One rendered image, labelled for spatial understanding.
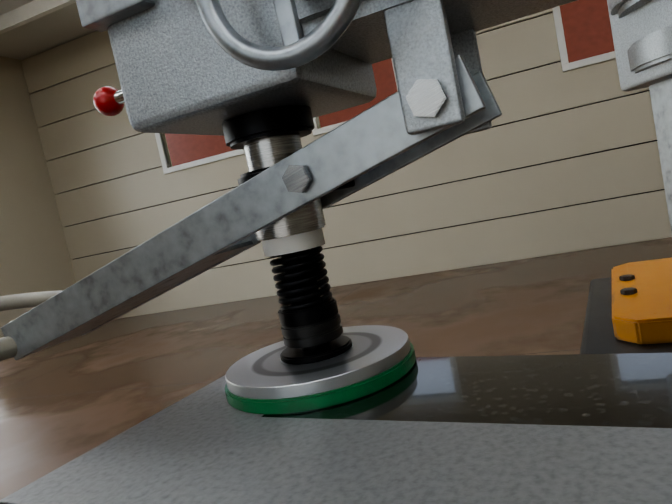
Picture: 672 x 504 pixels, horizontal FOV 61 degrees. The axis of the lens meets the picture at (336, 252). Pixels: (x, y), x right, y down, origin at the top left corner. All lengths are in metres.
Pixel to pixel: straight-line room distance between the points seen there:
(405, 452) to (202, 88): 0.36
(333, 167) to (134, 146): 7.92
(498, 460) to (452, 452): 0.04
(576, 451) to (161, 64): 0.48
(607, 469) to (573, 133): 6.19
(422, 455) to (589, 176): 6.17
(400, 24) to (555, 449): 0.35
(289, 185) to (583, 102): 6.07
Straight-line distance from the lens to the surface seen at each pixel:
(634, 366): 0.56
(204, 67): 0.56
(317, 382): 0.56
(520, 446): 0.44
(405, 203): 6.72
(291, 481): 0.45
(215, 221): 0.62
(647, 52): 1.14
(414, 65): 0.50
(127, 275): 0.71
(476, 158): 6.56
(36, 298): 1.28
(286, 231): 0.60
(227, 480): 0.48
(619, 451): 0.42
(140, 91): 0.61
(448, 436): 0.46
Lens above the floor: 1.06
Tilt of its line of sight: 5 degrees down
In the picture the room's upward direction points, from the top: 12 degrees counter-clockwise
